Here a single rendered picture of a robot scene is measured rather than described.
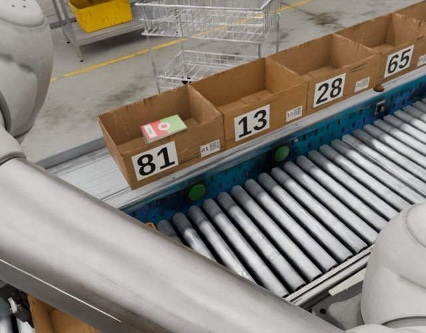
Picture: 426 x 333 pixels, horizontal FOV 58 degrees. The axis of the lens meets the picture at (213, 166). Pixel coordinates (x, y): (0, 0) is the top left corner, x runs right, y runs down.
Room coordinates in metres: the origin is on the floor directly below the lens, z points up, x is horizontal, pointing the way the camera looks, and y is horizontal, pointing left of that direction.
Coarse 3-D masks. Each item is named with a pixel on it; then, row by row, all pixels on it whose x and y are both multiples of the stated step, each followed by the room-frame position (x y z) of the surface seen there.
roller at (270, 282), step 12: (204, 204) 1.02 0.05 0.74; (216, 204) 1.02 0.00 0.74; (216, 216) 0.95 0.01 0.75; (228, 228) 0.89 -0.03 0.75; (228, 240) 0.85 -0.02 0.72; (240, 240) 0.82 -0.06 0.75; (240, 252) 0.78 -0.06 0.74; (252, 252) 0.77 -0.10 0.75; (252, 264) 0.73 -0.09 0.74; (264, 264) 0.72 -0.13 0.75; (264, 276) 0.68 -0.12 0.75; (276, 288) 0.63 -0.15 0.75
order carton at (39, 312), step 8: (152, 224) 0.80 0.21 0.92; (32, 296) 0.62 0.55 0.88; (32, 304) 0.58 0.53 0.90; (40, 304) 0.63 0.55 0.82; (32, 312) 0.55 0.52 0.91; (40, 312) 0.59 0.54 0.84; (48, 312) 0.64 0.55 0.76; (56, 312) 0.63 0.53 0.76; (32, 320) 0.52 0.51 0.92; (40, 320) 0.55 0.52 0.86; (48, 320) 0.60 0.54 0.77; (56, 320) 0.60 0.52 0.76; (64, 320) 0.60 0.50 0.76; (72, 320) 0.60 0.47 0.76; (80, 320) 0.59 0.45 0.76; (40, 328) 0.52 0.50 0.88; (48, 328) 0.56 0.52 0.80; (56, 328) 0.58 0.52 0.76; (64, 328) 0.58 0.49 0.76; (72, 328) 0.57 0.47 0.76; (80, 328) 0.57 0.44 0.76; (88, 328) 0.57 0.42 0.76
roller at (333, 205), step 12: (288, 168) 1.17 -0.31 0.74; (300, 180) 1.10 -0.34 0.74; (312, 180) 1.07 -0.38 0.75; (312, 192) 1.03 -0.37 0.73; (324, 192) 1.00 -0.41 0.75; (324, 204) 0.96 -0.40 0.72; (336, 204) 0.94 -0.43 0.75; (336, 216) 0.91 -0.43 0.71; (348, 216) 0.87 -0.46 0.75; (360, 228) 0.82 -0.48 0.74; (372, 240) 0.76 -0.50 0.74
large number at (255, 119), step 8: (248, 112) 1.20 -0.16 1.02; (256, 112) 1.22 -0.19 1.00; (264, 112) 1.23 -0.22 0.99; (240, 120) 1.19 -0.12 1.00; (248, 120) 1.20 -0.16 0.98; (256, 120) 1.22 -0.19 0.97; (264, 120) 1.23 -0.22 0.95; (240, 128) 1.19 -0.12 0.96; (248, 128) 1.20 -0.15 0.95; (256, 128) 1.22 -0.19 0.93; (264, 128) 1.23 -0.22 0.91; (240, 136) 1.19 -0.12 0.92
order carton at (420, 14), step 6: (408, 6) 1.97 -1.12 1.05; (414, 6) 1.99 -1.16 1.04; (420, 6) 2.01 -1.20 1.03; (396, 12) 1.93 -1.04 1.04; (402, 12) 1.95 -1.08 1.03; (408, 12) 1.97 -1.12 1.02; (414, 12) 1.99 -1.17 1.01; (420, 12) 2.01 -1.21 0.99; (414, 18) 2.00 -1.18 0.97; (420, 18) 2.02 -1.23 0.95
